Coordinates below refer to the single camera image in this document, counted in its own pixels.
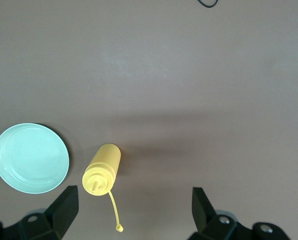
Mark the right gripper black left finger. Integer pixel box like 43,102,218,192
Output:
0,184,79,240

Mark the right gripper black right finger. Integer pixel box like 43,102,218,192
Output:
188,186,289,240

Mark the yellow squeeze bottle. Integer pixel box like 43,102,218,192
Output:
82,142,124,233

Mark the green plate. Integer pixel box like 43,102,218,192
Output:
0,122,71,195

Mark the black looped cable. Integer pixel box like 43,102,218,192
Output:
197,0,219,9

